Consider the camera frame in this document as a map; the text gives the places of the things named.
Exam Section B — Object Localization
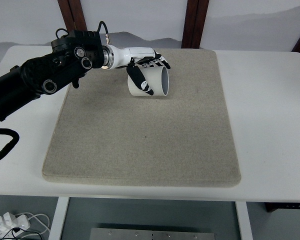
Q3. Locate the white table leg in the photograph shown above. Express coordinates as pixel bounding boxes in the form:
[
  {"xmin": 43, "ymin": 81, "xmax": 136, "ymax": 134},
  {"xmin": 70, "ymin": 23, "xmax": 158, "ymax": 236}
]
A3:
[
  {"xmin": 235, "ymin": 201, "xmax": 253, "ymax": 240},
  {"xmin": 48, "ymin": 197, "xmax": 70, "ymax": 240}
]

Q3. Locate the grey metal base plate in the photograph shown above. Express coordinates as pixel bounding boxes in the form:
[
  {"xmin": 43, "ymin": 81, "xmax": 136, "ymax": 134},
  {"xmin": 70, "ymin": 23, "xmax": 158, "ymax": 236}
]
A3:
[{"xmin": 89, "ymin": 228, "xmax": 216, "ymax": 240}]

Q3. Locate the dark wooden screen frame middle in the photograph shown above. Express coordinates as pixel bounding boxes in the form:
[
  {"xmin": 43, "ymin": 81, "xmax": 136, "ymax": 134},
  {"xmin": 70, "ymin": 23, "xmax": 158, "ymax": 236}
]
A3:
[{"xmin": 181, "ymin": 0, "xmax": 210, "ymax": 49}]

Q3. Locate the beige felt mat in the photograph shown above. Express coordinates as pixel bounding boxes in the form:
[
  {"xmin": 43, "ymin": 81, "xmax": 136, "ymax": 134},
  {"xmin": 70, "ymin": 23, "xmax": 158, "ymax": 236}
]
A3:
[{"xmin": 42, "ymin": 49, "xmax": 241, "ymax": 187}]

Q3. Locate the white power strip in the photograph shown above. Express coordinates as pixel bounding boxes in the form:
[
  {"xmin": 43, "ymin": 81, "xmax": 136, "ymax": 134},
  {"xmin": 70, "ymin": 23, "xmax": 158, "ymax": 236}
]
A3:
[{"xmin": 0, "ymin": 212, "xmax": 31, "ymax": 239}]

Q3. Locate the black sleeved cable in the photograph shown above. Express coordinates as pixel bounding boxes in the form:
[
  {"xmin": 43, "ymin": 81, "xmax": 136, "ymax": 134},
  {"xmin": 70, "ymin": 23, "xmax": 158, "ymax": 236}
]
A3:
[{"xmin": 0, "ymin": 127, "xmax": 21, "ymax": 166}]

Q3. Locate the white table leg right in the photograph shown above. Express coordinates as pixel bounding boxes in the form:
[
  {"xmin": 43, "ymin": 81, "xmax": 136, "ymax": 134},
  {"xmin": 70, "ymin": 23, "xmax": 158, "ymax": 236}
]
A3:
[{"xmin": 235, "ymin": 201, "xmax": 253, "ymax": 240}]

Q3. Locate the white ribbed cup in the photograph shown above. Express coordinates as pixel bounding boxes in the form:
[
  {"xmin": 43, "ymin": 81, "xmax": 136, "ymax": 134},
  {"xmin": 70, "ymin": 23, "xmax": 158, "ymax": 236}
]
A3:
[{"xmin": 127, "ymin": 66, "xmax": 169, "ymax": 97}]

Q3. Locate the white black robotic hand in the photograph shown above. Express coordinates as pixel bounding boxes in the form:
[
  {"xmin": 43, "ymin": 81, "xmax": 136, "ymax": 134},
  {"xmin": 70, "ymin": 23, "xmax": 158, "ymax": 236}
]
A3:
[{"xmin": 102, "ymin": 45, "xmax": 171, "ymax": 92}]

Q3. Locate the white cable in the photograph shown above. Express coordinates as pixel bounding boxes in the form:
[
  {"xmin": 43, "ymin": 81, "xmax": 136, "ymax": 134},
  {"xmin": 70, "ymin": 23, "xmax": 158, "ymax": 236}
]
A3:
[{"xmin": 12, "ymin": 212, "xmax": 51, "ymax": 236}]

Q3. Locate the dark wooden screen frame left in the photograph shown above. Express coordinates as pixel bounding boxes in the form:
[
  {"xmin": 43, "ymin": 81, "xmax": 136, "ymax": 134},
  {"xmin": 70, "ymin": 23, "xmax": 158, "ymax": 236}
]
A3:
[{"xmin": 57, "ymin": 0, "xmax": 92, "ymax": 48}]

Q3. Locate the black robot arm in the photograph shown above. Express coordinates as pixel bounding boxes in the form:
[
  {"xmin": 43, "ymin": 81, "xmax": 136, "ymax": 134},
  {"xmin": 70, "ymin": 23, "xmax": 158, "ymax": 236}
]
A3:
[{"xmin": 0, "ymin": 30, "xmax": 105, "ymax": 122}]

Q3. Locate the white table leg left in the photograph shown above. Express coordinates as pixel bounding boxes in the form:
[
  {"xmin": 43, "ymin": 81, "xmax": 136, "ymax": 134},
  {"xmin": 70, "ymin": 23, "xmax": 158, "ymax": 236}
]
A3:
[{"xmin": 48, "ymin": 197, "xmax": 70, "ymax": 240}]

